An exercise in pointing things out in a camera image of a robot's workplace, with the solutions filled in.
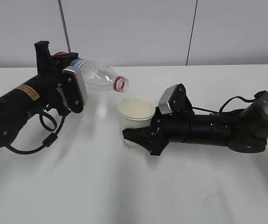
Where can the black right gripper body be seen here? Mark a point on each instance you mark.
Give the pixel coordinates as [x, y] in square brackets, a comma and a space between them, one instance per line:
[172, 127]

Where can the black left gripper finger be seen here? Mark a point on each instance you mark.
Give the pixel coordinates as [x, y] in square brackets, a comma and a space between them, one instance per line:
[44, 61]
[64, 59]

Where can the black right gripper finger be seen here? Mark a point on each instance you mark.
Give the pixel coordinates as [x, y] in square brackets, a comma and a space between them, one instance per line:
[141, 136]

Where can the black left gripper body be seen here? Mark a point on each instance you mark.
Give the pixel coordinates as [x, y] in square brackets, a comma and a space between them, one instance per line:
[53, 91]

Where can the white paper cup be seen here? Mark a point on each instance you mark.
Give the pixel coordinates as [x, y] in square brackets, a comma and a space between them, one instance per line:
[135, 112]

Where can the clear water bottle red label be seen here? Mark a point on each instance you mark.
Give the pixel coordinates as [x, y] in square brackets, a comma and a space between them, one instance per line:
[100, 78]

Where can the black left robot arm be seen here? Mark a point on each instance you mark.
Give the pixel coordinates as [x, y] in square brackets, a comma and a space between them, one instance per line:
[21, 104]

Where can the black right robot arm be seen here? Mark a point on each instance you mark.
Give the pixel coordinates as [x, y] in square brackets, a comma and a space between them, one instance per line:
[241, 130]

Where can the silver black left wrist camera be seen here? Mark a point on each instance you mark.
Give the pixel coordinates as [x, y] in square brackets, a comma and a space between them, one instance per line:
[74, 89]

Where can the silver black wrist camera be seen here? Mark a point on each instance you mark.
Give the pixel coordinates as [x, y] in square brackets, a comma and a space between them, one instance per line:
[74, 89]
[174, 99]

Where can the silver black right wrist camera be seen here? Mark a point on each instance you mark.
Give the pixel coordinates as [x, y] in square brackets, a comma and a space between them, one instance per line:
[174, 99]

